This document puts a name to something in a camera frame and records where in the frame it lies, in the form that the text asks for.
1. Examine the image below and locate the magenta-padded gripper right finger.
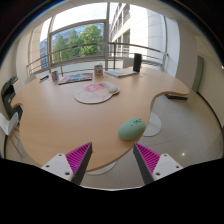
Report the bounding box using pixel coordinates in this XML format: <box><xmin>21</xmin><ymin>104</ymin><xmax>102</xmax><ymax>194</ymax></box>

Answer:
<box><xmin>133</xmin><ymin>142</ymin><xmax>184</xmax><ymax>185</ymax></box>

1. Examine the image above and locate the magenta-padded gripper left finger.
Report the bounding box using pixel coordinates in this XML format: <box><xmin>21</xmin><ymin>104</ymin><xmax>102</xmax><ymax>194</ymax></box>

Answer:
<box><xmin>40</xmin><ymin>142</ymin><xmax>94</xmax><ymax>186</ymax></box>

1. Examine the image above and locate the mint green computer mouse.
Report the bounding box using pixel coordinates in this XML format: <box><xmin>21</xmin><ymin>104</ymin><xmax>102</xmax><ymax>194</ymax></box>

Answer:
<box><xmin>117</xmin><ymin>116</ymin><xmax>147</xmax><ymax>141</ymax></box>

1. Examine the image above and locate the round pink white mouse pad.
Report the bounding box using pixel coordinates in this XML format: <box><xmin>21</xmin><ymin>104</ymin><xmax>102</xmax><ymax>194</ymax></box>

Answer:
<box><xmin>73</xmin><ymin>80</ymin><xmax>121</xmax><ymax>105</ymax></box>

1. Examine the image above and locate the round white table base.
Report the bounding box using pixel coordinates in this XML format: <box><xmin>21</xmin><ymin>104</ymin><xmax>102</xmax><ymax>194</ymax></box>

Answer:
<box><xmin>143</xmin><ymin>111</ymin><xmax>163</xmax><ymax>138</ymax></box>

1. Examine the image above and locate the white chair with wooden legs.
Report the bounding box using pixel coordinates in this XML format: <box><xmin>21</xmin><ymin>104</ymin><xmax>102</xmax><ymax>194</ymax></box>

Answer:
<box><xmin>0</xmin><ymin>112</ymin><xmax>24</xmax><ymax>158</ymax></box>

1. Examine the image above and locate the flat black floor box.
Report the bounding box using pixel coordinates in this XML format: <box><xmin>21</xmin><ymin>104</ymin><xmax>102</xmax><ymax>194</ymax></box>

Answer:
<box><xmin>164</xmin><ymin>93</ymin><xmax>189</xmax><ymax>101</ymax></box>

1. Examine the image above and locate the black and white printer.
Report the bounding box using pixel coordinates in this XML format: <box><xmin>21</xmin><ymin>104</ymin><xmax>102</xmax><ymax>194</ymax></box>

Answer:
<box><xmin>0</xmin><ymin>76</ymin><xmax>24</xmax><ymax>121</ymax></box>

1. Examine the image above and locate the red and blue magazine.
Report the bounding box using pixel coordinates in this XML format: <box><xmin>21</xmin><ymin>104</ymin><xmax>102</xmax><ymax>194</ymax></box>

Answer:
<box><xmin>58</xmin><ymin>72</ymin><xmax>94</xmax><ymax>86</ymax></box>

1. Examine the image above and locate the printed drink cup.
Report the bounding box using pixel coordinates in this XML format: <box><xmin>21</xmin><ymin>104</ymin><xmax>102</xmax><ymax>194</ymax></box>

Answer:
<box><xmin>50</xmin><ymin>70</ymin><xmax>60</xmax><ymax>84</ymax></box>

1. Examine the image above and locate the grey green door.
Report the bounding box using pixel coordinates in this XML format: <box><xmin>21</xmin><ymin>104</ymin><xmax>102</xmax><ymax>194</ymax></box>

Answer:
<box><xmin>191</xmin><ymin>54</ymin><xmax>205</xmax><ymax>94</ymax></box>

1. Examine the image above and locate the small printed tin can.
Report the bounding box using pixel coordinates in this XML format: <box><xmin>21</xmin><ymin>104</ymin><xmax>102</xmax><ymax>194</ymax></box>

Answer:
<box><xmin>93</xmin><ymin>64</ymin><xmax>104</xmax><ymax>77</ymax></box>

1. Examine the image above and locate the open illustrated book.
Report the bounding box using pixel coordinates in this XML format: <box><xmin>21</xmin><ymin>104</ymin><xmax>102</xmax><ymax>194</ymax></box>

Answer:
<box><xmin>104</xmin><ymin>68</ymin><xmax>138</xmax><ymax>78</ymax></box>

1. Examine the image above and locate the black cylinder speaker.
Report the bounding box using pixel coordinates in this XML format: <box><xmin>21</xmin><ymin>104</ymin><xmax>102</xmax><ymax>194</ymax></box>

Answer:
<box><xmin>132</xmin><ymin>52</ymin><xmax>143</xmax><ymax>74</ymax></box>

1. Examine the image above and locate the metal balcony railing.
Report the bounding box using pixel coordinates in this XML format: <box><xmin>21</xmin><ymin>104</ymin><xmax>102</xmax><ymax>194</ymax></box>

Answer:
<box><xmin>25</xmin><ymin>41</ymin><xmax>168</xmax><ymax>77</ymax></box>

